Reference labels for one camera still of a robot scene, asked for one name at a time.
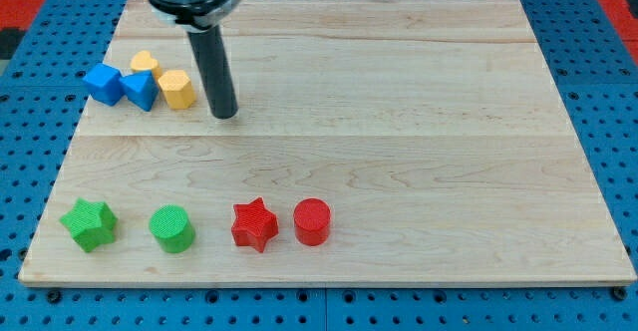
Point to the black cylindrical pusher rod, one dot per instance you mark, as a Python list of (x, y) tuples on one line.
[(210, 56)]

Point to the red star block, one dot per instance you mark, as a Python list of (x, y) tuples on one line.
[(254, 225)]

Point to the green star block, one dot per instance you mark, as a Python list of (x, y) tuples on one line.
[(90, 224)]

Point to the yellow hexagon block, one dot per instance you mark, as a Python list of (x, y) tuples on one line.
[(177, 89)]

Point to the yellow heart block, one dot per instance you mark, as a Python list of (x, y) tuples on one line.
[(144, 61)]

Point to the blue triangular block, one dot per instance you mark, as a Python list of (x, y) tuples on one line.
[(141, 89)]

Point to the blue cube block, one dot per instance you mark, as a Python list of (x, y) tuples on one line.
[(103, 84)]

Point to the green cylinder block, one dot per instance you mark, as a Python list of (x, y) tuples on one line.
[(171, 228)]

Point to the red cylinder block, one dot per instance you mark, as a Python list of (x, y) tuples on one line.
[(312, 218)]

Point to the wooden board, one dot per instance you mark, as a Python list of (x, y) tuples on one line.
[(432, 128)]

